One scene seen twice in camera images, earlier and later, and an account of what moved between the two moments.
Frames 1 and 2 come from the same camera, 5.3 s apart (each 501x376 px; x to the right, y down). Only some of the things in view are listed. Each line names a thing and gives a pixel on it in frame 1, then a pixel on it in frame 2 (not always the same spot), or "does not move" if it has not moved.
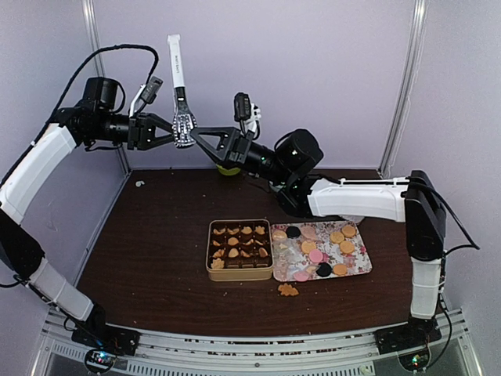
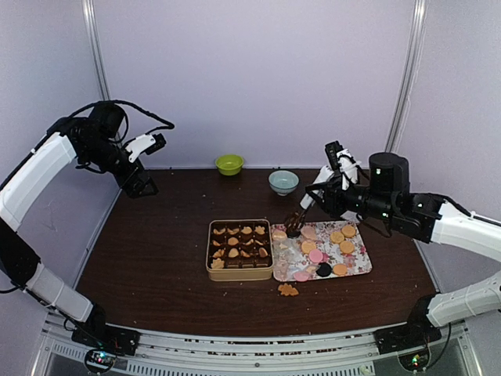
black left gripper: x=142 y=131 → x=133 y=189
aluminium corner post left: x=91 y=12 does not move
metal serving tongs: x=184 y=125 → x=294 y=225
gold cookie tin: x=239 y=250 does not move
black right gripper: x=233 y=145 → x=330 y=190
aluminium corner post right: x=404 y=89 does not move
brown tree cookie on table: x=286 y=290 does not move
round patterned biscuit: x=279 y=236 does not move
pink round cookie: x=315 y=256 does not move
